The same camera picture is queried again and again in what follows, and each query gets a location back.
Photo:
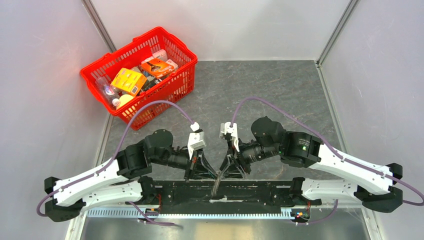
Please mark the red plastic shopping basket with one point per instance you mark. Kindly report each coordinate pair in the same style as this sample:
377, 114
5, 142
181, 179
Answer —
175, 87

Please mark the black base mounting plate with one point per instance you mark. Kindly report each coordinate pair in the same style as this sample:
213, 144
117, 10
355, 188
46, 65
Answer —
233, 196

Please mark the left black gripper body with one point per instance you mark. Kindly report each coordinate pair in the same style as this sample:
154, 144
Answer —
194, 163

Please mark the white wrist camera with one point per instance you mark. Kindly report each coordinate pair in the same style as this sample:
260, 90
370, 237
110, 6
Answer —
195, 142
229, 132

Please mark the yellow orange carton box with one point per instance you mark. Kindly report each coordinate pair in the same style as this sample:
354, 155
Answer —
129, 81

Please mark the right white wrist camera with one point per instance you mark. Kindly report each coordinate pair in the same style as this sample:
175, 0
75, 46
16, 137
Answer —
229, 132

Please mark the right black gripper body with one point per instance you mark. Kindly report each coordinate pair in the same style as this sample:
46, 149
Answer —
239, 157

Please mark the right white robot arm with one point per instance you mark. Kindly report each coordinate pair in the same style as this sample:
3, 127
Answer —
359, 181

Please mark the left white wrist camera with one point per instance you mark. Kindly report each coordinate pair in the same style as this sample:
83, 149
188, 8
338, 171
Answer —
195, 142

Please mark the white small box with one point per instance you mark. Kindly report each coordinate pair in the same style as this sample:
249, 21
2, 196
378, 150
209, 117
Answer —
160, 54

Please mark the clear plastic bottle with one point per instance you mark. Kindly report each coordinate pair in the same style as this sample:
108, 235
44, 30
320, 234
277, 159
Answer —
107, 91

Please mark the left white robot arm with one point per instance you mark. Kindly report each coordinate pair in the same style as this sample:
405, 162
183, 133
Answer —
124, 178

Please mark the yellow round ball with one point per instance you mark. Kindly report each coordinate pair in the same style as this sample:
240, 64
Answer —
124, 99

